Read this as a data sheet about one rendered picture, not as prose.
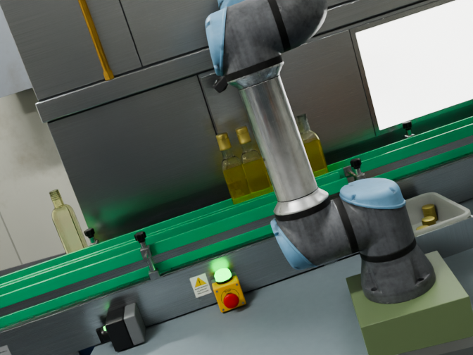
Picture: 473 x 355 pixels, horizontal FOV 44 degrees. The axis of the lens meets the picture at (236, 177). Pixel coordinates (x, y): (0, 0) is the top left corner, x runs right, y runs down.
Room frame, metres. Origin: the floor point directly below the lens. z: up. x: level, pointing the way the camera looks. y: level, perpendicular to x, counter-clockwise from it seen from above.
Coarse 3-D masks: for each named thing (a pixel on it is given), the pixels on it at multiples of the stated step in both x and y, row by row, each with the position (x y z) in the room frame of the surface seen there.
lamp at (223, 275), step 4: (224, 268) 1.43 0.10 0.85; (216, 272) 1.43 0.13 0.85; (220, 272) 1.41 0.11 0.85; (224, 272) 1.41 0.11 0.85; (228, 272) 1.41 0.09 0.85; (216, 276) 1.41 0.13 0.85; (220, 276) 1.40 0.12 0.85; (224, 276) 1.40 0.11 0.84; (228, 276) 1.41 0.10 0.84; (216, 280) 1.41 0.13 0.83; (220, 280) 1.40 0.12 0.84; (224, 280) 1.40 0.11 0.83; (228, 280) 1.40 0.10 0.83; (220, 284) 1.40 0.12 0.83
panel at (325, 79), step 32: (448, 0) 1.79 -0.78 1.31; (352, 32) 1.77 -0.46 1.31; (288, 64) 1.76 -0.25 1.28; (320, 64) 1.76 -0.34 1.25; (352, 64) 1.77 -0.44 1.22; (224, 96) 1.74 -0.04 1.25; (288, 96) 1.76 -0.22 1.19; (320, 96) 1.76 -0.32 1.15; (352, 96) 1.77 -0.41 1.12; (224, 128) 1.74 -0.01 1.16; (320, 128) 1.76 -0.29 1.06; (352, 128) 1.77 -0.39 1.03; (384, 128) 1.77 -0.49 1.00
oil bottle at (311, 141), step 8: (304, 136) 1.61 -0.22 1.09; (312, 136) 1.61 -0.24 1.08; (304, 144) 1.61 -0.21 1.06; (312, 144) 1.61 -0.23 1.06; (320, 144) 1.61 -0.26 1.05; (312, 152) 1.61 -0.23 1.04; (320, 152) 1.61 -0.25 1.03; (312, 160) 1.61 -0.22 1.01; (320, 160) 1.61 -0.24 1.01; (312, 168) 1.61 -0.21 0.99; (320, 168) 1.61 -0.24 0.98
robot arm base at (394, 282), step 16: (368, 256) 1.08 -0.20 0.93; (384, 256) 1.05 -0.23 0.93; (400, 256) 1.05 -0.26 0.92; (416, 256) 1.06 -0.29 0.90; (368, 272) 1.08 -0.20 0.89; (384, 272) 1.06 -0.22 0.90; (400, 272) 1.04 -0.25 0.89; (416, 272) 1.06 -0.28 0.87; (432, 272) 1.07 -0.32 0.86; (368, 288) 1.09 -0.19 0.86; (384, 288) 1.05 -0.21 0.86; (400, 288) 1.04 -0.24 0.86; (416, 288) 1.03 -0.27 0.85
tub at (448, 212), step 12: (432, 192) 1.52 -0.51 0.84; (408, 204) 1.52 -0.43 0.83; (420, 204) 1.53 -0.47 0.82; (444, 204) 1.45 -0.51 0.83; (456, 204) 1.39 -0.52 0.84; (420, 216) 1.52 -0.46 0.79; (444, 216) 1.46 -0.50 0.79; (456, 216) 1.33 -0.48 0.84; (468, 216) 1.32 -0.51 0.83; (432, 228) 1.31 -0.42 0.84
